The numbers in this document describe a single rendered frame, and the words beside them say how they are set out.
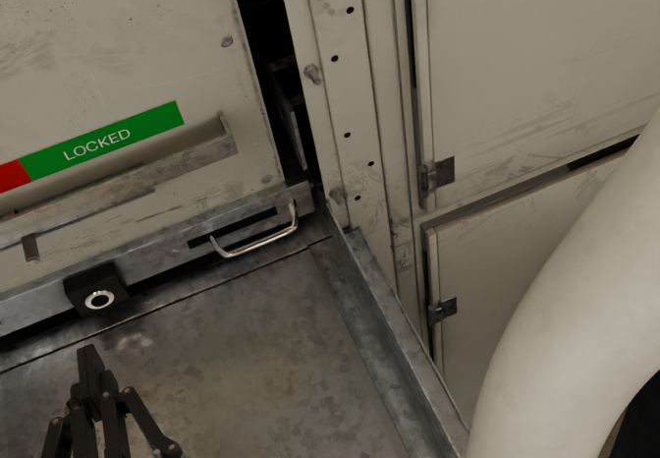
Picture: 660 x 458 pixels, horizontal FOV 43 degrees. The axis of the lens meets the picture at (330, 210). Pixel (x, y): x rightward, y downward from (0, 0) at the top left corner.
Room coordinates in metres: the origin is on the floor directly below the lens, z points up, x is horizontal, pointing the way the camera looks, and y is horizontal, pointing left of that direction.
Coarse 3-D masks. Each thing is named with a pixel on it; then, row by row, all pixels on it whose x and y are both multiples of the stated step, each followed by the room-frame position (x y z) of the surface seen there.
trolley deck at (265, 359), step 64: (192, 320) 0.53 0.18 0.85; (256, 320) 0.51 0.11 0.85; (320, 320) 0.49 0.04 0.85; (0, 384) 0.50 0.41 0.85; (64, 384) 0.48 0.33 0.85; (128, 384) 0.46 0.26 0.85; (192, 384) 0.45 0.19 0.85; (256, 384) 0.43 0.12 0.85; (320, 384) 0.41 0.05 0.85; (0, 448) 0.42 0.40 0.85; (192, 448) 0.37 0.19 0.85; (256, 448) 0.36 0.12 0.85; (320, 448) 0.34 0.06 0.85; (384, 448) 0.33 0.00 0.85
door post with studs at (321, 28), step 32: (288, 0) 0.61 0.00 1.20; (320, 0) 0.61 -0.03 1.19; (352, 0) 0.62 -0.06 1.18; (320, 32) 0.61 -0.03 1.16; (352, 32) 0.62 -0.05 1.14; (320, 64) 0.61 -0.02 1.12; (352, 64) 0.61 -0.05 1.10; (320, 96) 0.61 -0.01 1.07; (352, 96) 0.61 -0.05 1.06; (320, 128) 0.61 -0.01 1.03; (352, 128) 0.61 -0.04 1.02; (320, 160) 0.61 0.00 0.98; (352, 160) 0.61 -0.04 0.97; (352, 192) 0.61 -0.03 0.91; (352, 224) 0.61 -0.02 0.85; (384, 224) 0.62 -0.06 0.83; (384, 256) 0.62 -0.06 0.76
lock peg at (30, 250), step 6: (30, 234) 0.56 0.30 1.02; (24, 240) 0.55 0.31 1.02; (30, 240) 0.55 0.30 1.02; (24, 246) 0.54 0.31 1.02; (30, 246) 0.54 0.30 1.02; (36, 246) 0.54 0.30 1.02; (24, 252) 0.54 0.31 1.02; (30, 252) 0.53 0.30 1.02; (36, 252) 0.53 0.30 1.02; (30, 258) 0.53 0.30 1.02; (36, 258) 0.53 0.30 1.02; (30, 264) 0.52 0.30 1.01; (36, 264) 0.52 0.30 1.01
